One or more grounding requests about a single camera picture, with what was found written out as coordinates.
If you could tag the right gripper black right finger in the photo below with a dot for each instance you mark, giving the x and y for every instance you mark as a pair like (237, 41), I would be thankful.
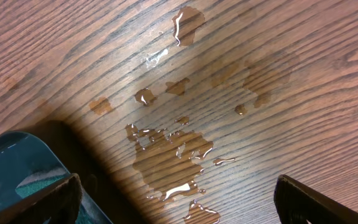
(297, 203)

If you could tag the dark green sponge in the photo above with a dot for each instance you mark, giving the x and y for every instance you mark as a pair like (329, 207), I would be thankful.
(34, 183)

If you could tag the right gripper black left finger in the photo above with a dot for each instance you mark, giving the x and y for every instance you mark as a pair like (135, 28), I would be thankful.
(57, 203)

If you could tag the black plastic tray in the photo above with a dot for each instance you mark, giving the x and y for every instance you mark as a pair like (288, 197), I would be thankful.
(23, 154)

